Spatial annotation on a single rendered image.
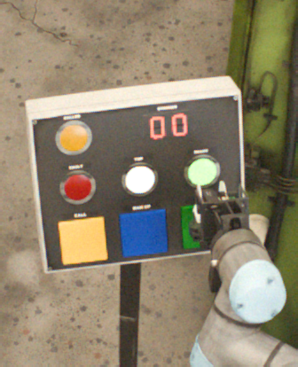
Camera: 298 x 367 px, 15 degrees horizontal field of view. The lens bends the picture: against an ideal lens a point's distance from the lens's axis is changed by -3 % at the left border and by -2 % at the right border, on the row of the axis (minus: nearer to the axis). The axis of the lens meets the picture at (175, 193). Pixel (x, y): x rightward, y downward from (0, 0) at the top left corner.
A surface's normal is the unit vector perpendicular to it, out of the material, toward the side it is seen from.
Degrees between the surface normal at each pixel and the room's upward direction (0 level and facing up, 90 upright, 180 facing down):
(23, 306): 0
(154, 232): 60
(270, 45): 90
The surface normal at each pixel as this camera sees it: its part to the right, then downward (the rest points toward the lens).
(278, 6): -0.25, 0.78
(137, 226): 0.18, 0.41
